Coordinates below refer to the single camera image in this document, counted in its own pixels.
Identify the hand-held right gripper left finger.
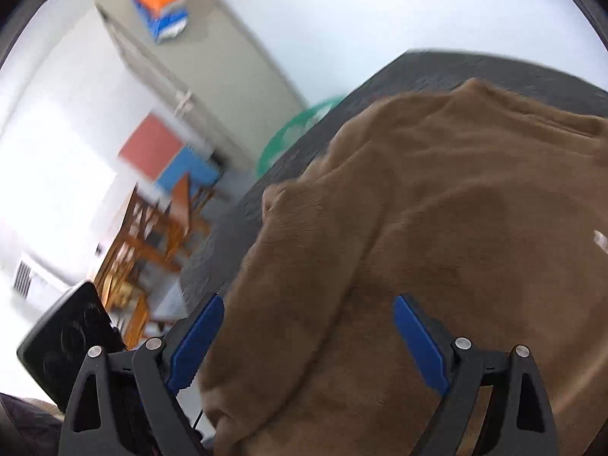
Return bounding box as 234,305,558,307
57,293,225,456

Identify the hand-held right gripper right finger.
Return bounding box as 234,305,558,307
392,294,559,456

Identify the brown fleece garment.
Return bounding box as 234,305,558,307
197,78,608,456

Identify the wooden chair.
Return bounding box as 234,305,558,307
161,173,214,267
92,187,184,350

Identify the black screen device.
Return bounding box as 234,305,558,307
16,281,125,414

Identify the blue panel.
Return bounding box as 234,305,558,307
156,148,220,195

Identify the dark cloth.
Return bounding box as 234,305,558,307
0,392,63,456

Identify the red panel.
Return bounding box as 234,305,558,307
119,115,184,182

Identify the black dotted pattern mat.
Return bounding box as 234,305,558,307
180,48,608,328

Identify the green hoop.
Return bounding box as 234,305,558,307
255,95,350,179

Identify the beige cabinet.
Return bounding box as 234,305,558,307
92,0,309,172

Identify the orange and blue box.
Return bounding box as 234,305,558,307
131,0,190,44

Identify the white wall vent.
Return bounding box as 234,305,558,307
12,260,33,300

